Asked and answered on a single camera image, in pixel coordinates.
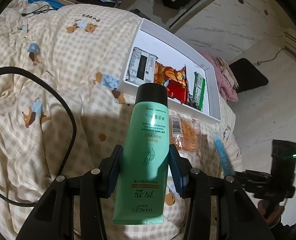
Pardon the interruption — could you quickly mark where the blue toothpaste box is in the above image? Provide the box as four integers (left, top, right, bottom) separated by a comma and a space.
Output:
214, 133, 235, 177

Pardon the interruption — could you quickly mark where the packaged orange bread bun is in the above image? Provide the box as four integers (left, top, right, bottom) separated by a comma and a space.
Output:
169, 115, 201, 153

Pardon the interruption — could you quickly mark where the green hand cream tube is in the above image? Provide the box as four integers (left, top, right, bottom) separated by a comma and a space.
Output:
112, 83, 169, 225

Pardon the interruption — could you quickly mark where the green snack bar packet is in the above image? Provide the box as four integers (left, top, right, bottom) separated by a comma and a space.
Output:
192, 72, 206, 101

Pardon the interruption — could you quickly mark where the red yellow chip bag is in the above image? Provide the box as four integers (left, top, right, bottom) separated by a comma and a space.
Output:
154, 61, 188, 104

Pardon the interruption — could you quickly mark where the white black snack packet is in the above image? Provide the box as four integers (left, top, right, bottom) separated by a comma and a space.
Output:
125, 47, 158, 86

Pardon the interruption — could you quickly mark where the dark brown hair claw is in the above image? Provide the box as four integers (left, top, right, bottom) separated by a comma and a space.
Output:
187, 94, 203, 111

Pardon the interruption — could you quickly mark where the person's right hand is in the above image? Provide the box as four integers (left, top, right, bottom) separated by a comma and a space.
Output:
257, 200, 284, 227

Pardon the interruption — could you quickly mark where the pink folded blanket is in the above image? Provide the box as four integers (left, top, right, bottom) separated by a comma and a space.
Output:
201, 53, 238, 102

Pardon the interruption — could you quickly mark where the black office chair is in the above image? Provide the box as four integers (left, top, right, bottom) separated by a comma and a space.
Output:
229, 58, 269, 94

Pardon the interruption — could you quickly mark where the beige folded cloth stack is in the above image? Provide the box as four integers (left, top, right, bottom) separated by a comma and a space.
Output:
214, 56, 239, 89

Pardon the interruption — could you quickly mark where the white shallow cardboard box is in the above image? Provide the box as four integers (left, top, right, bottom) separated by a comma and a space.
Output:
118, 19, 222, 124

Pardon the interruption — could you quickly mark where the thick black cable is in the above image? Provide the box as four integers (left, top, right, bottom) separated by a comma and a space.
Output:
0, 66, 78, 208

